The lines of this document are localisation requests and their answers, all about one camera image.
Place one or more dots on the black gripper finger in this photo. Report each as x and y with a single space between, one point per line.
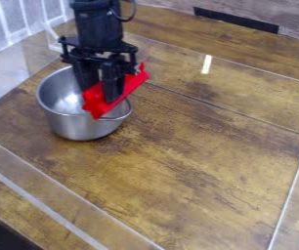
87 73
112 81

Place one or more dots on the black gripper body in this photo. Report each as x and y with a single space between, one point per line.
99 43

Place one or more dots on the red rectangular block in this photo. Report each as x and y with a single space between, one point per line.
96 105

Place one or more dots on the silver metal pot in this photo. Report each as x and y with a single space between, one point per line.
59 98

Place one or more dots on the clear acrylic stand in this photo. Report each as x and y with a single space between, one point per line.
52 38

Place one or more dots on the black strip on table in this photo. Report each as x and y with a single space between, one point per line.
259 25

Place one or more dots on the clear acrylic front panel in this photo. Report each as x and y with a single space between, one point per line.
91 224

